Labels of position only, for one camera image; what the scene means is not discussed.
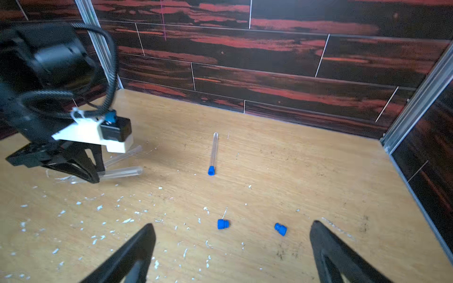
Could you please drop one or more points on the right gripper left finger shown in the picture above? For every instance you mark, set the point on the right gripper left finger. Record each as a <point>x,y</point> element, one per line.
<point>130,263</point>

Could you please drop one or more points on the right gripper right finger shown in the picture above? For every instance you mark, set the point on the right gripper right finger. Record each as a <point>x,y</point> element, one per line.
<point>335,260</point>

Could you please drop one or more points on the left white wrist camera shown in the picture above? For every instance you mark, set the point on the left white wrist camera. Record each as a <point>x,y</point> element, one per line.
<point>110,130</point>

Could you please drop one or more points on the blue stopper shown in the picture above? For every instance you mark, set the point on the blue stopper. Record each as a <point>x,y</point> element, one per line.
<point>211,171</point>
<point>281,229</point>
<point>223,224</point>

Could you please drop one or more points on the clear glass test tube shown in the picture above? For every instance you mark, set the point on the clear glass test tube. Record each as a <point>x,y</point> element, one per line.
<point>214,149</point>

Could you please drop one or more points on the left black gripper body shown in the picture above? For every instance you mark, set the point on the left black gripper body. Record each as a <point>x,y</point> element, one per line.
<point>49,155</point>

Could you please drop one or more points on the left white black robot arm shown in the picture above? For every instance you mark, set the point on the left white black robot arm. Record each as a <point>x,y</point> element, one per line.
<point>43,68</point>

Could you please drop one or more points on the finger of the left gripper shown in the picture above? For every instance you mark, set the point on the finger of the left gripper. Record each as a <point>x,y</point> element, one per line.
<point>98,157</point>
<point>81,160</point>

